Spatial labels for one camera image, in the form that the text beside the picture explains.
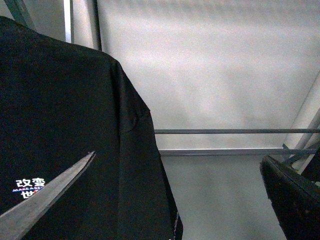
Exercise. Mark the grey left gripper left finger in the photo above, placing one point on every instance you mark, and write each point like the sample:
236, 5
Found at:
18, 221

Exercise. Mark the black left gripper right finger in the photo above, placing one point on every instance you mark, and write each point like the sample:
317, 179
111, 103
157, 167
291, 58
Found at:
294, 199

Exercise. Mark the black t-shirt with print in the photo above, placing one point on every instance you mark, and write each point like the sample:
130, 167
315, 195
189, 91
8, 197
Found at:
59, 102

